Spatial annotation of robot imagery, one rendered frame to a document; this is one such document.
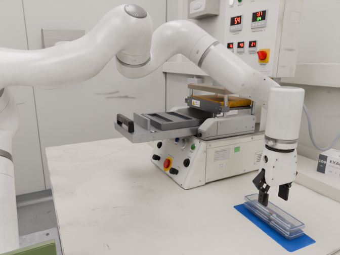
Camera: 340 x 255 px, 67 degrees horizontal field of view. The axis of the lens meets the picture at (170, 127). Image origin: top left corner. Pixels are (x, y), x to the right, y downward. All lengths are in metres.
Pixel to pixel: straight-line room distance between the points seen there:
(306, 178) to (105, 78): 1.84
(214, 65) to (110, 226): 0.54
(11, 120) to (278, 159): 0.66
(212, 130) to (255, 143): 0.23
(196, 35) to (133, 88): 1.78
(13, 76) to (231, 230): 0.66
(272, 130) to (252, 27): 0.61
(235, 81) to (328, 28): 0.78
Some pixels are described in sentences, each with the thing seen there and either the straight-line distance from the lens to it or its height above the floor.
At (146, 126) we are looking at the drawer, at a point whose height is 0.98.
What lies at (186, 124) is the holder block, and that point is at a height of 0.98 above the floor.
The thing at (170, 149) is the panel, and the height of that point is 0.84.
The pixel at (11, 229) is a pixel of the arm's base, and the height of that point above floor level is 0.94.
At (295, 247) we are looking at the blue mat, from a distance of 0.79.
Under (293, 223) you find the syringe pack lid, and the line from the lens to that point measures 0.80.
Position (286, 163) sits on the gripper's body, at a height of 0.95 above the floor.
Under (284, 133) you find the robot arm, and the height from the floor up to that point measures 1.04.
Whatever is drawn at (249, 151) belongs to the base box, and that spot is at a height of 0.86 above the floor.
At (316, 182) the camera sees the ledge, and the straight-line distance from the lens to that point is 1.10.
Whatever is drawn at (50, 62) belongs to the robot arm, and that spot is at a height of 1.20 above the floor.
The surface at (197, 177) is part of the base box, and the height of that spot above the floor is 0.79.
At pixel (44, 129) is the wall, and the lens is 2.40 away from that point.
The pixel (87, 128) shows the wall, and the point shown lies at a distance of 2.44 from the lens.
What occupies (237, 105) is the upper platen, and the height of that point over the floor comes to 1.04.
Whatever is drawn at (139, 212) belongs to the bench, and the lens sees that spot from 0.85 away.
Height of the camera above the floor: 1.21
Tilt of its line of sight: 15 degrees down
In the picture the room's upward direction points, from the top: 1 degrees clockwise
